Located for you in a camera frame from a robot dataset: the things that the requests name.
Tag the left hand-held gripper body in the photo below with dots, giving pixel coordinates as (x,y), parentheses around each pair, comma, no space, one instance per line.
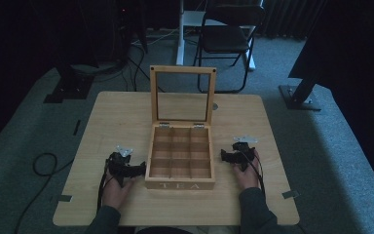
(119,165)

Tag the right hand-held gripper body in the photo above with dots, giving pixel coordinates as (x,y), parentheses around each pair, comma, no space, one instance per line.
(244,152)

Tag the wooden tea box with lid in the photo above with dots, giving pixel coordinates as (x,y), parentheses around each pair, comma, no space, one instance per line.
(181,156)

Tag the person's right hand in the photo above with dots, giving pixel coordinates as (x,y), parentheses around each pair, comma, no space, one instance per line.
(249,177)

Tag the person's left hand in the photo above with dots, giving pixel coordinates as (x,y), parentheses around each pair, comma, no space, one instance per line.
(115,193)

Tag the small round grey disc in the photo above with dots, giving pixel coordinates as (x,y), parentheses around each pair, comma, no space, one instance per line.
(215,106)

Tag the small black floor strip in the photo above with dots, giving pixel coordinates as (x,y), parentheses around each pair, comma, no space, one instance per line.
(77,127)

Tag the slanted black stand with base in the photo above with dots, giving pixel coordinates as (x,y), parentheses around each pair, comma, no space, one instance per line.
(300,96)

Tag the black folding chair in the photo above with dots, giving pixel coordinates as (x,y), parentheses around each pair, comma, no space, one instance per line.
(225,39)

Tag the black stand with base plate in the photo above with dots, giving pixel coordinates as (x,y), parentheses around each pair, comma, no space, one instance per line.
(69,87)

